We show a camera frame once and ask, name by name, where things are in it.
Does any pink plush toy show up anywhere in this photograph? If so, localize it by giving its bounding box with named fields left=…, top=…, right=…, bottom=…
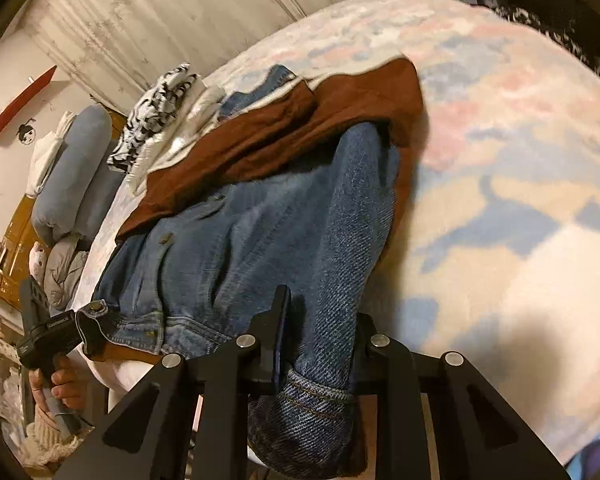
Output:
left=28, top=241, right=48, bottom=286

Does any blue grey pillow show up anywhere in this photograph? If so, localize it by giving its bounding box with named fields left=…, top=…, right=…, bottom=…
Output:
left=75, top=140, right=126, bottom=241
left=31, top=104, right=113, bottom=241

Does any white folded puffer jacket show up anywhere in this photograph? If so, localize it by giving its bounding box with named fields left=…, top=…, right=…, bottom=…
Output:
left=125, top=82, right=226, bottom=196

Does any person's left hand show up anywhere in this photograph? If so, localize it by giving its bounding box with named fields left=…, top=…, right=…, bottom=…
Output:
left=30, top=355, right=87, bottom=413

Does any denim jacket with brown sleeves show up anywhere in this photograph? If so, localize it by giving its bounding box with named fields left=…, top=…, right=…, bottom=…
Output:
left=75, top=57, right=426, bottom=478

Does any beige leaf print curtain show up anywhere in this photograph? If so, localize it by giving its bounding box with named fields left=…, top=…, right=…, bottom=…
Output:
left=25, top=0, right=451, bottom=111

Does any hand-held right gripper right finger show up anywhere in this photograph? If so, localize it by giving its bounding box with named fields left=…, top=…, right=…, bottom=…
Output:
left=355, top=312, right=573, bottom=480

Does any red wall shelf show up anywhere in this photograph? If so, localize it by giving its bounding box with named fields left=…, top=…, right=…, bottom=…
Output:
left=0, top=65, right=58, bottom=136

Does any person's left forearm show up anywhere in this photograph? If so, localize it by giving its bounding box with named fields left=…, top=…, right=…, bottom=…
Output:
left=17, top=400, right=88, bottom=466

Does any cartoon face wall sticker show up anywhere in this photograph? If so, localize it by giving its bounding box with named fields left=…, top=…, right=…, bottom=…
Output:
left=17, top=117, right=38, bottom=146

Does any black white patterned folded garment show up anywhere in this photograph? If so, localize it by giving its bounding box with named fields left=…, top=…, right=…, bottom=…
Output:
left=106, top=61, right=201, bottom=173

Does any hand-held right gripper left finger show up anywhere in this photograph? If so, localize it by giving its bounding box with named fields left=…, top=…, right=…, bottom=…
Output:
left=40, top=285, right=292, bottom=480

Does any white folded towel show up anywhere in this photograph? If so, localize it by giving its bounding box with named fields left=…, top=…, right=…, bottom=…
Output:
left=25, top=130, right=63, bottom=196

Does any black white patterned cloth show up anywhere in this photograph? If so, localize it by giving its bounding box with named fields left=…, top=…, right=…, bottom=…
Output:
left=495, top=2, right=600, bottom=76

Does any cluttered bedside shelf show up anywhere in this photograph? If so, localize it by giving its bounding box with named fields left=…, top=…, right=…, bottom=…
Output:
left=0, top=305, right=36, bottom=426

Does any wooden headboard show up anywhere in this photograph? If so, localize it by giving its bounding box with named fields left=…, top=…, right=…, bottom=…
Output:
left=0, top=107, right=126, bottom=306

